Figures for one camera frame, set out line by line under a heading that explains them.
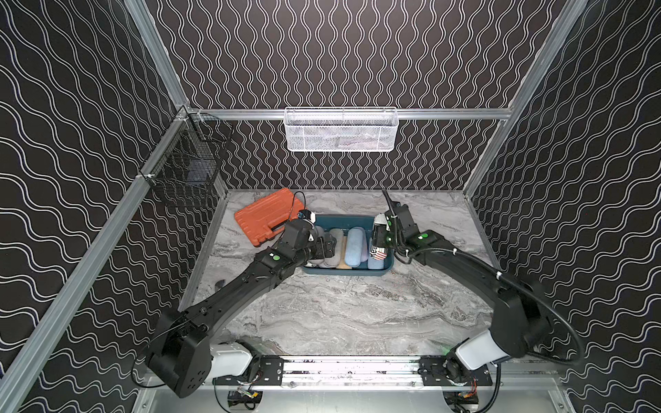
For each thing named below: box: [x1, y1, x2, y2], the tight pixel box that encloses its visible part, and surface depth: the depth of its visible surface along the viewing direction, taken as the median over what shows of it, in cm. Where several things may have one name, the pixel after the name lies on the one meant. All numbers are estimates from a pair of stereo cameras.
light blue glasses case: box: [367, 253, 385, 271], surface depth 96 cm
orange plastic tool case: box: [234, 188, 305, 247], surface depth 109 cm
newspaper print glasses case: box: [367, 224, 388, 271], surface depth 89 cm
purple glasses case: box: [359, 227, 369, 263], surface depth 96 cm
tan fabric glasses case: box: [335, 247, 353, 270], surface depth 94 cm
